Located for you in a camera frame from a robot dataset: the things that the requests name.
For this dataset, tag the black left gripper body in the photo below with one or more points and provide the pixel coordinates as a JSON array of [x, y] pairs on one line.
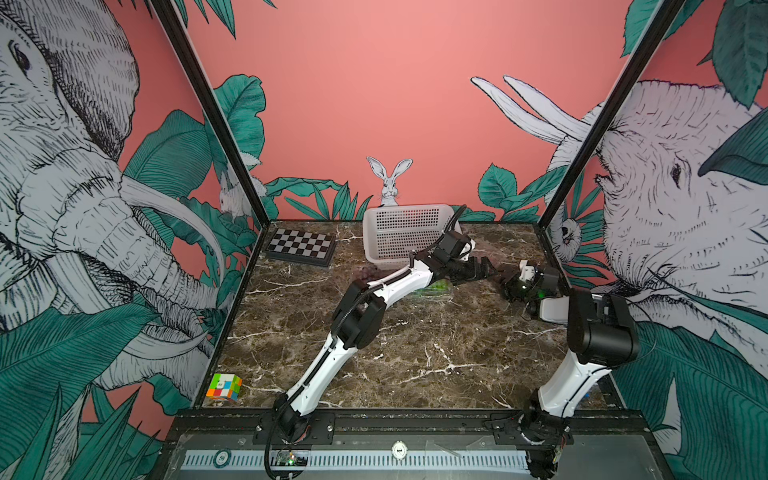
[[461, 272]]

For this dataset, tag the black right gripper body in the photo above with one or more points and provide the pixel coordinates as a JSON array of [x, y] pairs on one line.
[[517, 289]]

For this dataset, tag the green grape bunch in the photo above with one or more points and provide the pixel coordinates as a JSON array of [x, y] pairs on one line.
[[437, 288]]

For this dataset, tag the clear plastic clamshell container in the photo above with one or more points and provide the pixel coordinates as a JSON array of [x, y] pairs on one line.
[[370, 273]]

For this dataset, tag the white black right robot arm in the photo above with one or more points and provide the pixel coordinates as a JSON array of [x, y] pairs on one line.
[[601, 336]]

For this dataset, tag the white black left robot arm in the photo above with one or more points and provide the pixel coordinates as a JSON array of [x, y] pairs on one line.
[[357, 321]]

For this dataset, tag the white perforated plastic basket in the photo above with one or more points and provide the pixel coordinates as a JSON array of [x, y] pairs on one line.
[[391, 233]]

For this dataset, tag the black white chessboard box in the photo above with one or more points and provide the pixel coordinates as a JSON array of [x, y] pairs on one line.
[[303, 247]]

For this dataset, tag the colourful rubik cube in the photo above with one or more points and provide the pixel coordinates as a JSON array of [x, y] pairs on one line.
[[224, 386]]

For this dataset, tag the black front mounting rail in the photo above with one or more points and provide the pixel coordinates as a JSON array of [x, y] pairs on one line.
[[328, 426]]

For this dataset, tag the white slotted cable duct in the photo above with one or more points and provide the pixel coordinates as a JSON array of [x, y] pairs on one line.
[[338, 460]]

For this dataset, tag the black right frame post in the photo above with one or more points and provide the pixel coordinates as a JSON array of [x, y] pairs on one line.
[[656, 28]]

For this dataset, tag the black frame post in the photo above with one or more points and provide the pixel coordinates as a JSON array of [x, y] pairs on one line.
[[168, 16], [656, 28]]

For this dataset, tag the black left frame post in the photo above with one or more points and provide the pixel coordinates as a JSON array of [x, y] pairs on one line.
[[168, 16]]

